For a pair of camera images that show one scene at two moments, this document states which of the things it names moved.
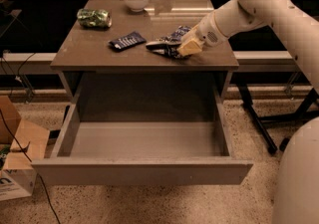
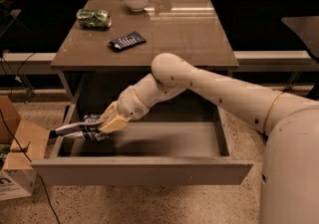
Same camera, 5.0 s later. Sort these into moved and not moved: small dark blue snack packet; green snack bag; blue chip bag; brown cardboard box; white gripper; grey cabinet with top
Moved: blue chip bag; white gripper
Not moved: brown cardboard box; small dark blue snack packet; grey cabinet with top; green snack bag
